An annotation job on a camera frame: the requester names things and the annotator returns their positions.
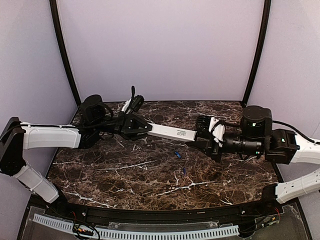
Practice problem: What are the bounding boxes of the black front rail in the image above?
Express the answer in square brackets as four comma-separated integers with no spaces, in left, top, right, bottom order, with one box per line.
[28,195,280,225]

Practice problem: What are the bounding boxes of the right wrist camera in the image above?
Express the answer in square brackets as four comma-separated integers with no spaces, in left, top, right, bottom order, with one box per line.
[208,117,225,148]

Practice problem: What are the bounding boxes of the black frame post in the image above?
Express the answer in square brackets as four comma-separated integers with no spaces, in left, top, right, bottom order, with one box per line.
[49,0,81,107]
[241,0,272,107]

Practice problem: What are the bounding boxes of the right black frame post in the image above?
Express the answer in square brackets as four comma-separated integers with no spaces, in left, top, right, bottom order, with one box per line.
[241,0,272,107]

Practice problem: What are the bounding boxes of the left black frame post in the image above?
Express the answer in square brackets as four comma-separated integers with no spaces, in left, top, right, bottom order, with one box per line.
[49,0,81,107]

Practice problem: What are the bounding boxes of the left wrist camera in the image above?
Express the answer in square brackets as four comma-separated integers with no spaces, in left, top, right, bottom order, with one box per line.
[121,95,145,115]

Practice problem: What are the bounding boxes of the left grey cable duct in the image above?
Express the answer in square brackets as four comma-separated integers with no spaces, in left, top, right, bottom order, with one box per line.
[32,213,100,240]

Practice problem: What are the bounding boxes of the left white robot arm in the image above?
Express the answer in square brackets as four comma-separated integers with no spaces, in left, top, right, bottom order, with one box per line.
[0,94,152,204]

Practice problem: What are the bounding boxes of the white remote control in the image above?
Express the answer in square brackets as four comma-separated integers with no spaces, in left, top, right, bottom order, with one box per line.
[147,123,197,142]

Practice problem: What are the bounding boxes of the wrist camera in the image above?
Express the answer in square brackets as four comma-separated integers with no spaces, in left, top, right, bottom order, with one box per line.
[208,117,225,148]
[121,95,145,115]

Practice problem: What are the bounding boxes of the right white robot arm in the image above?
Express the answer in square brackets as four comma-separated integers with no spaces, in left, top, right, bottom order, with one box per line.
[187,105,320,165]

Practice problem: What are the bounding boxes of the right grey cable duct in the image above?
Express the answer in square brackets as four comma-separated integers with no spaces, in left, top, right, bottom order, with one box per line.
[97,225,240,240]

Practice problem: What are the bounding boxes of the grey cable duct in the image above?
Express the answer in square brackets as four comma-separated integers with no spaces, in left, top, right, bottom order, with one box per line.
[97,225,240,240]
[32,213,100,240]

